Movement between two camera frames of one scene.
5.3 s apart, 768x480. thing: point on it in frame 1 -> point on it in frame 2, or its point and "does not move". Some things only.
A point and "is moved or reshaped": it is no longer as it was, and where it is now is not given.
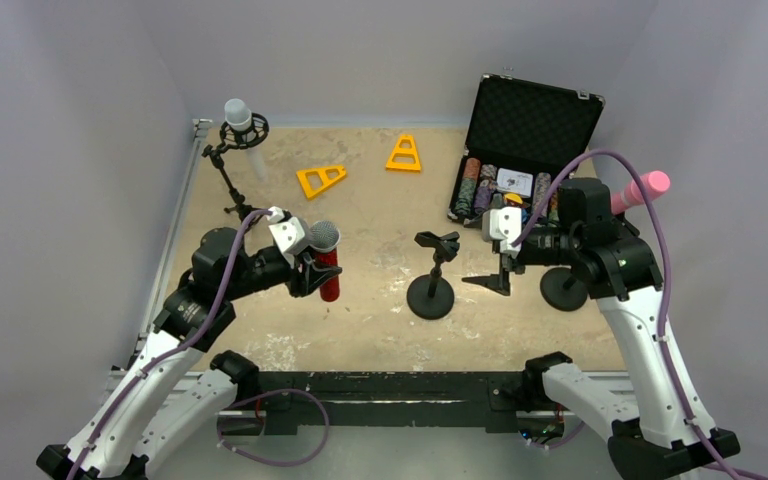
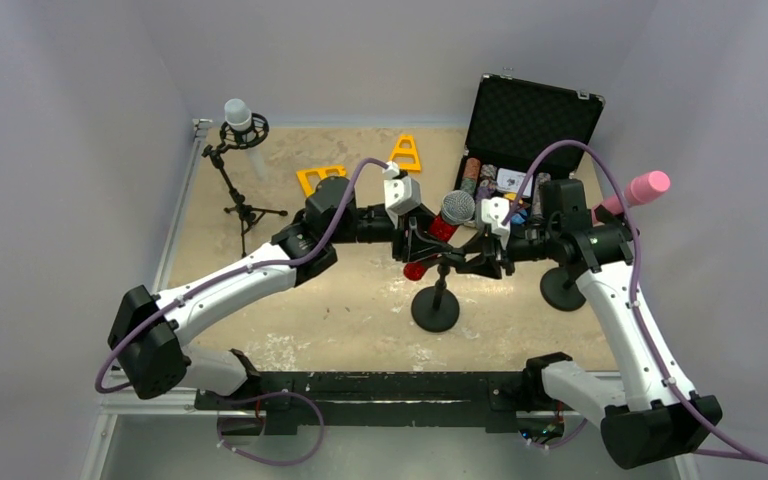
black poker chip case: (526, 134) does not move
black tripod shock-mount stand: (238, 139) does not move
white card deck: (516, 181) does not move
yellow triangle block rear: (415, 167) does not move
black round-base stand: (431, 297) is moved or reshaped
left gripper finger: (312, 277) -> (421, 247)
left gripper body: (301, 278) -> (408, 239)
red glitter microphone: (324, 238) is moved or reshaped
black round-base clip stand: (562, 289) does not move
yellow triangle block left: (323, 175) does not move
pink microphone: (655, 183) does not move
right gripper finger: (499, 283) -> (485, 262)
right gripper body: (505, 266) does not move
